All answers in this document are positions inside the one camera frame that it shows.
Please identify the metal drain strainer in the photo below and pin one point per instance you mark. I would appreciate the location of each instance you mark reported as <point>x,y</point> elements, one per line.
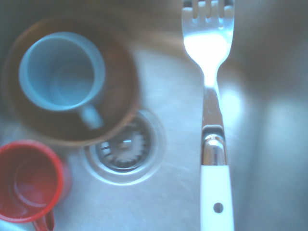
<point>125,154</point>

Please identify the brown bowl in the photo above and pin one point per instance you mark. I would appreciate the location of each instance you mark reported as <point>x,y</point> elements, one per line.
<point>120,72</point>

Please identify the stainless steel double sink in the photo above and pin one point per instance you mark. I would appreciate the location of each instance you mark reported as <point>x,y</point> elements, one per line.
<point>264,144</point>

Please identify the red cup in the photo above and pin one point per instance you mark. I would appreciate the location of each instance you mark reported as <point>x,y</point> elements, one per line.
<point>31,180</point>

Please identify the grey mug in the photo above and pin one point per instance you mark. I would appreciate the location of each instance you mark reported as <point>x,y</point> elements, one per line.
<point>60,72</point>

